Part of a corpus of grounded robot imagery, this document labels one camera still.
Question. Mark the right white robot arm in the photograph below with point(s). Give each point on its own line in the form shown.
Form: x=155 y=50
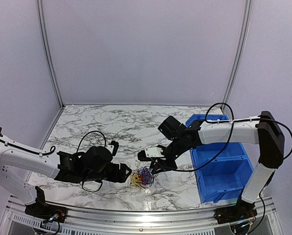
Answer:
x=260 y=135

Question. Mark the right aluminium corner post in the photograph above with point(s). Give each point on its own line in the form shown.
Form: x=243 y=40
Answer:
x=240 y=49

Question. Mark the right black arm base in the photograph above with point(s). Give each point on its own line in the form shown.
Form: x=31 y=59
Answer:
x=240 y=211

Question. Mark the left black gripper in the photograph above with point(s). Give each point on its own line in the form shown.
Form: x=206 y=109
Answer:
x=114 y=177

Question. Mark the aluminium corner post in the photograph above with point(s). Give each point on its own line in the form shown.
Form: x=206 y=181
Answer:
x=47 y=51
x=240 y=49

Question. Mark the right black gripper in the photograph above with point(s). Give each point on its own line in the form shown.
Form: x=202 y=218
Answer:
x=165 y=167

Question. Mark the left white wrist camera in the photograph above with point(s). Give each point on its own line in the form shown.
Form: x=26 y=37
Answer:
x=113 y=147

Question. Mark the aluminium front frame rail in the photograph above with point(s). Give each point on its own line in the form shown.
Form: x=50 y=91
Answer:
x=87 y=221

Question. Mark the middle blue storage bin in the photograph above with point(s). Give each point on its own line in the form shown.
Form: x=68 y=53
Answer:
x=202 y=154

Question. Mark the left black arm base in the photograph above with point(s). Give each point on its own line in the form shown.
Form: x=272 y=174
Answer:
x=40 y=209

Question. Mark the far blue storage bin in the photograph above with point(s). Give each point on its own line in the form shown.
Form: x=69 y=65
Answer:
x=201 y=117

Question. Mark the left aluminium corner post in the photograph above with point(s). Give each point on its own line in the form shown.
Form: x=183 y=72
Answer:
x=47 y=51

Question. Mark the blue storage bin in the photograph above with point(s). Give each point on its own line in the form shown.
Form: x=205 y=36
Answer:
x=223 y=179
x=201 y=117
x=202 y=154

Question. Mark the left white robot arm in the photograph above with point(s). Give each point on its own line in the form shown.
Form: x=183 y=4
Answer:
x=57 y=165

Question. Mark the near blue storage bin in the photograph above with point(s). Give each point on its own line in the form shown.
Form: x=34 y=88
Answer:
x=223 y=179

